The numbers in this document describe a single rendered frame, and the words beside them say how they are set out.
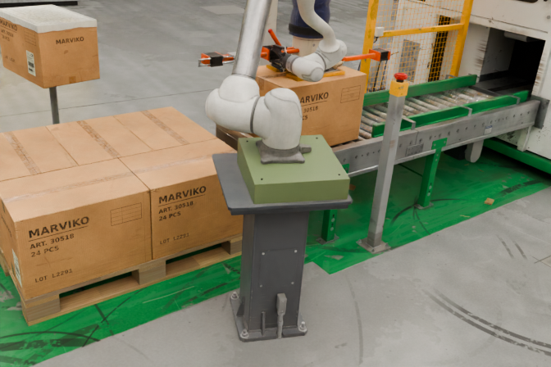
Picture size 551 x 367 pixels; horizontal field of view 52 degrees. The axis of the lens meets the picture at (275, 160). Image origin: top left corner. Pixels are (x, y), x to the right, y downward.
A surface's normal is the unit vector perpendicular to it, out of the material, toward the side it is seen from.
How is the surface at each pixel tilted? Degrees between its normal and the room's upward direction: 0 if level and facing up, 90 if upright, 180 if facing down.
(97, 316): 0
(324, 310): 0
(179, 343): 0
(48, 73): 90
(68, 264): 90
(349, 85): 90
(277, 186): 90
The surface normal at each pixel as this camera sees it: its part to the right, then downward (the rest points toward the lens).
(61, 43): 0.72, 0.33
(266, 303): 0.20, 0.42
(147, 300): 0.07, -0.91
